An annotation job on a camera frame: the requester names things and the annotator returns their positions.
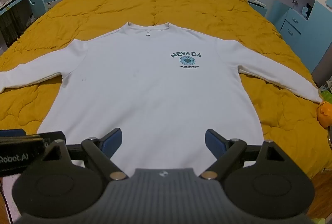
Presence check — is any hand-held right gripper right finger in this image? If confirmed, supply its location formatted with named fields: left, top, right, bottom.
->
left=198, top=129, right=299, bottom=180

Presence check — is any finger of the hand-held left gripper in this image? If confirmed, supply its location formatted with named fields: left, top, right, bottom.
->
left=0, top=129, right=26, bottom=138
left=38, top=131, right=65, bottom=148

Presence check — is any bedside table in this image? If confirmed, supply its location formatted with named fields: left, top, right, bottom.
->
left=248, top=0, right=267, bottom=17

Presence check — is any blue and white cabinet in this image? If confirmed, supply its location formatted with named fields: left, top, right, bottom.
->
left=265, top=0, right=332, bottom=77

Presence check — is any green plastic bag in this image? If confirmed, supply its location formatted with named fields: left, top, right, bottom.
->
left=320, top=88, right=332, bottom=103

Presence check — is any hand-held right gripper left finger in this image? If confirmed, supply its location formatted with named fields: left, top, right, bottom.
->
left=31, top=128, right=129, bottom=181

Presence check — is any white printed sweatshirt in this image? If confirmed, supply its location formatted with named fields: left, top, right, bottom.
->
left=0, top=22, right=323, bottom=178

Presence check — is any orange plush toy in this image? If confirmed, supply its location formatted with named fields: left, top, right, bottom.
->
left=317, top=101, right=332, bottom=128

